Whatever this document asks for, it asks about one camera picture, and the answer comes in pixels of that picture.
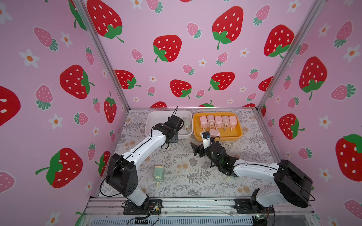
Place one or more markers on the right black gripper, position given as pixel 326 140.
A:
pixel 202 150

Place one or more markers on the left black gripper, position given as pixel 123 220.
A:
pixel 176 139

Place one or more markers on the green sharpener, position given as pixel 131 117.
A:
pixel 187 125
pixel 159 174
pixel 232 176

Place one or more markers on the pink sharpener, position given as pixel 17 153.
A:
pixel 214 133
pixel 218 122
pixel 233 122
pixel 225 122
pixel 211 121
pixel 203 122

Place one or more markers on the white plastic storage tray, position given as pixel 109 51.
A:
pixel 156 117

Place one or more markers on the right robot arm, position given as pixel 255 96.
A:
pixel 289 183

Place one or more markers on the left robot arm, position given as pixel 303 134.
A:
pixel 122 172

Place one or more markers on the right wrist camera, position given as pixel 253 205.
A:
pixel 205 135

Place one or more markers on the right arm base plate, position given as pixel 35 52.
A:
pixel 246 206

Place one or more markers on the aluminium front rail frame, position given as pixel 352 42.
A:
pixel 196 211

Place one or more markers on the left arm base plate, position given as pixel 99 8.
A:
pixel 150 206

